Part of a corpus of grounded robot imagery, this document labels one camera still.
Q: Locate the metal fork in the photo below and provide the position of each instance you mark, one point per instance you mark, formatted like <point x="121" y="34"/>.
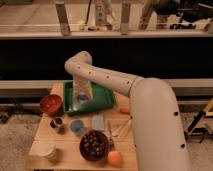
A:
<point x="111" y="142"/>

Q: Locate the yellow banana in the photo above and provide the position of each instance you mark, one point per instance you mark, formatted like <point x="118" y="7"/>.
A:
<point x="122" y="130"/>

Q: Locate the small metal cup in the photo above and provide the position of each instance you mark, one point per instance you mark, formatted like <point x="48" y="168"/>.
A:
<point x="56" y="124"/>

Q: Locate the dark bowl with nuts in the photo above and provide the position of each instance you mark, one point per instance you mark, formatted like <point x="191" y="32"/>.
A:
<point x="94" y="146"/>

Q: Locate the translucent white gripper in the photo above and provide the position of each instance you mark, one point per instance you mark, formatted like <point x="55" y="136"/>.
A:
<point x="82" y="86"/>

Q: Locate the light blue sponge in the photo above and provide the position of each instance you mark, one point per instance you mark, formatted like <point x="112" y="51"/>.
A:
<point x="82" y="97"/>

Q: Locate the grey blue sponge block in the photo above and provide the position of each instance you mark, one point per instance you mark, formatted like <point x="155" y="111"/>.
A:
<point x="98" y="123"/>

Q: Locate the green plastic tray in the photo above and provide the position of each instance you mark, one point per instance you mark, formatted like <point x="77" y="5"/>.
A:
<point x="103" y="98"/>

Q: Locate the orange carrot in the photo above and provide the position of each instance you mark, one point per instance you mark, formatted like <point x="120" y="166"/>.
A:
<point x="125" y="111"/>

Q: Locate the red bowl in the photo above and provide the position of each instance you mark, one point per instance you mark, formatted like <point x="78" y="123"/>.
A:
<point x="50" y="104"/>

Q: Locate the blue plastic cup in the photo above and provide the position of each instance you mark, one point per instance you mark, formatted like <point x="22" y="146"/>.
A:
<point x="77" y="127"/>

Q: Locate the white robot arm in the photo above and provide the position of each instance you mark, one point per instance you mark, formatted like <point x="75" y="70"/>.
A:
<point x="157" y="128"/>

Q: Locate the wooden table board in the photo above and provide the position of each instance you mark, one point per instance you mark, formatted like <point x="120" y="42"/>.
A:
<point x="67" y="145"/>

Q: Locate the orange fruit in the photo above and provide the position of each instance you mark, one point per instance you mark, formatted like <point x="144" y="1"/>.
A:
<point x="114" y="158"/>

